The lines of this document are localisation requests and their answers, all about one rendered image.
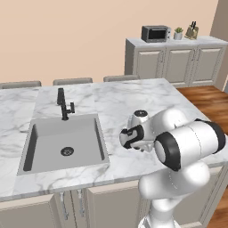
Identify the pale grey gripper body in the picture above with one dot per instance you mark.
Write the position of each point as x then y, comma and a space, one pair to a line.
143, 147

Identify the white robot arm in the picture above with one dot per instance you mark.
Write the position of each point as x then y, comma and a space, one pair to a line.
190, 142

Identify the grey kitchen sink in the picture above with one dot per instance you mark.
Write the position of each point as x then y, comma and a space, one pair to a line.
65, 139

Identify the beige cupboard door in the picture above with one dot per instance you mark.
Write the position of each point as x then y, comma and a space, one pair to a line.
73, 210
207, 196
114, 206
26, 212

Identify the grey chair back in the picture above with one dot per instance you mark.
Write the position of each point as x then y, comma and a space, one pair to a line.
121, 78
20, 84
72, 80

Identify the beige run of cupboards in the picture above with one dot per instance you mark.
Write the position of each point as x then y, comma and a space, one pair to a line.
178, 63

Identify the black tap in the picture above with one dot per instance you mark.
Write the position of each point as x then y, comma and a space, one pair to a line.
61, 99

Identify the grey microwave oven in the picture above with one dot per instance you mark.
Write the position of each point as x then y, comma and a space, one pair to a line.
155, 34

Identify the green plant in white pot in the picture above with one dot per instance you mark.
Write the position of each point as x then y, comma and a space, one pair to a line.
178, 34

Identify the wooden knife block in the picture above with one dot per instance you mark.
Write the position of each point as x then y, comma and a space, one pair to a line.
192, 32

